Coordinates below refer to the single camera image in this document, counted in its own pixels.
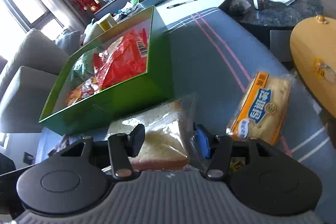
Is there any yellow green snack packet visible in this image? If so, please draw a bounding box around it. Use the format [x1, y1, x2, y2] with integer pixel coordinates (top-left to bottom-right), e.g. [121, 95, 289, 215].
[229, 157, 245, 174]

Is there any white sliced bread bag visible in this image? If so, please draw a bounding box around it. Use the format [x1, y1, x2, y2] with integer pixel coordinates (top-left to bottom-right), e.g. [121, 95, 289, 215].
[105, 99, 191, 170]

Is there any orange packaged bread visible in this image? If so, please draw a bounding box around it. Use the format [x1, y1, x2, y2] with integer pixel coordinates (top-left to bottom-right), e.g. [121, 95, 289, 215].
[226, 72, 292, 145]

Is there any brown nut snack bag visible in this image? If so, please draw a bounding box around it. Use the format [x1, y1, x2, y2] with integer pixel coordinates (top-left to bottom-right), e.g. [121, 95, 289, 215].
[48, 135, 70, 157]

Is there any green snack bag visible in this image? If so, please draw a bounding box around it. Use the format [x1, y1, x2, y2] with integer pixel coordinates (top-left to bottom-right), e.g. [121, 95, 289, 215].
[70, 46, 104, 90]

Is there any red chip bag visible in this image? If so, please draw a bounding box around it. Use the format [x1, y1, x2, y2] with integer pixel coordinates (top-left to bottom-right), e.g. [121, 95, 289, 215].
[93, 29, 148, 90]

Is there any red yellow snack bag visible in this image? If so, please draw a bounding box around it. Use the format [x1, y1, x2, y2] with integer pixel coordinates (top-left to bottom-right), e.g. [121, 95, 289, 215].
[66, 77, 100, 107]

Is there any green cardboard box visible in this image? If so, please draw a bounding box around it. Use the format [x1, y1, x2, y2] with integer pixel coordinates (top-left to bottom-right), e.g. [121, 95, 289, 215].
[39, 6, 174, 135]

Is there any blue striped table cloth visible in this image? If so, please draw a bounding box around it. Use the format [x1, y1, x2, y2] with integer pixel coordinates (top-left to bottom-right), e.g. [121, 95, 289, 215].
[34, 7, 336, 214]

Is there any grey sofa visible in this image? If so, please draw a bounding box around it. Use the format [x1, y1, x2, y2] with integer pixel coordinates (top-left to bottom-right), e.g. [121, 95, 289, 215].
[0, 19, 103, 134]

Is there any yellow tin can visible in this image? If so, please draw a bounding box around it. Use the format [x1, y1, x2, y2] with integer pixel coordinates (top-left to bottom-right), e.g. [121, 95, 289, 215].
[97, 13, 117, 32]

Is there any tv console cabinet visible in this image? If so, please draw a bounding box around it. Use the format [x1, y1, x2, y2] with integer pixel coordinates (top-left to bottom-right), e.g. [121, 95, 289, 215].
[94, 0, 130, 20]

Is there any yellow wooden stool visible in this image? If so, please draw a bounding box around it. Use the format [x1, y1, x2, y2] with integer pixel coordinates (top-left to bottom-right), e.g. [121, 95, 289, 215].
[290, 15, 335, 116]

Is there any black pen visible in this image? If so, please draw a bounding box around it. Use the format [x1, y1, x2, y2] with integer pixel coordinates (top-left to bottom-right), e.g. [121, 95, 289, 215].
[167, 0, 197, 9]

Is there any dark marble round table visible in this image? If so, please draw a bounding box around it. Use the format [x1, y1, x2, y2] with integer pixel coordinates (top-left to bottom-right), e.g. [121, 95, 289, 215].
[228, 0, 323, 32]

